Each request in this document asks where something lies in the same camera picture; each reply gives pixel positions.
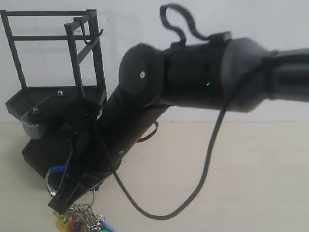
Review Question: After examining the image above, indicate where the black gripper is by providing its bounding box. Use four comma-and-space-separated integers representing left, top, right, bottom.
48, 99, 113, 210

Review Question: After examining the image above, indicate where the bunch of colourful key tags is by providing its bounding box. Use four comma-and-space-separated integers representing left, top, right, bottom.
45, 165, 116, 232

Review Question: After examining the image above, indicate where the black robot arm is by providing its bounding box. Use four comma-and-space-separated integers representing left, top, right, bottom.
48, 33, 309, 213

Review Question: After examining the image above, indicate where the black two-tier metal rack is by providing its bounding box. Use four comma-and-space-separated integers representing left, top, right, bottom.
0, 9, 107, 183

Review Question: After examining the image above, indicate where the black S hook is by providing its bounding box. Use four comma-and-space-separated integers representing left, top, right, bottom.
73, 17, 104, 45

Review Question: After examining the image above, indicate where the black camera cable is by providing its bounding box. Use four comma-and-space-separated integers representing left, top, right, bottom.
91, 3, 278, 215

